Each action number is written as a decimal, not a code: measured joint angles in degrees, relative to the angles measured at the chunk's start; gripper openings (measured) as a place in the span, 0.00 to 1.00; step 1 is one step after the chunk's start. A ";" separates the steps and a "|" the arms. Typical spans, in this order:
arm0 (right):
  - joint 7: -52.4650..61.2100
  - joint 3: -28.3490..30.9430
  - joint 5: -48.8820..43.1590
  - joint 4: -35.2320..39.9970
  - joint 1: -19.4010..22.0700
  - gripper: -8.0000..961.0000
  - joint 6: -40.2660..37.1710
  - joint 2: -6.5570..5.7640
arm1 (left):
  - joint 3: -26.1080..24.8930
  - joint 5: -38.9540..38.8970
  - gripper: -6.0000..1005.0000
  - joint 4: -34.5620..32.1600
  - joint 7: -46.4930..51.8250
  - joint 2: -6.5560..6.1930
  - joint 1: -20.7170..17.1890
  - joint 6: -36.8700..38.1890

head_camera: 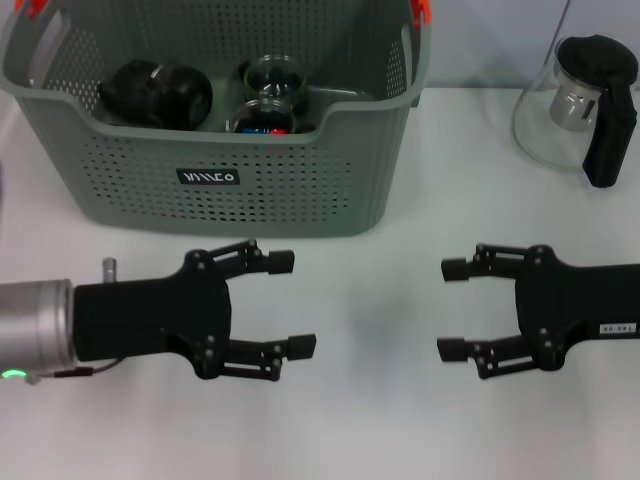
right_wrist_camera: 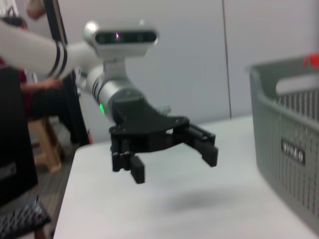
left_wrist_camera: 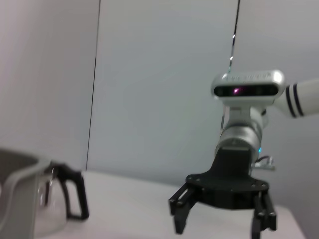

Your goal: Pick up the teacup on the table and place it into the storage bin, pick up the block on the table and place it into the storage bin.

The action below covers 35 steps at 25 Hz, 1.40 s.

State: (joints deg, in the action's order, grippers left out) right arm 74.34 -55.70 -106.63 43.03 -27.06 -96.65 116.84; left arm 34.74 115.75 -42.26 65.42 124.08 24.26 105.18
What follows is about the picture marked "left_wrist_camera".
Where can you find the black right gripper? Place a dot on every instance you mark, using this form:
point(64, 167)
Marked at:
point(231, 184)

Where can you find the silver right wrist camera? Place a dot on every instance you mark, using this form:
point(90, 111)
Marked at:
point(249, 87)

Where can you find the grey perforated storage bin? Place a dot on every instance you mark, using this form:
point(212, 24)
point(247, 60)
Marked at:
point(20, 199)

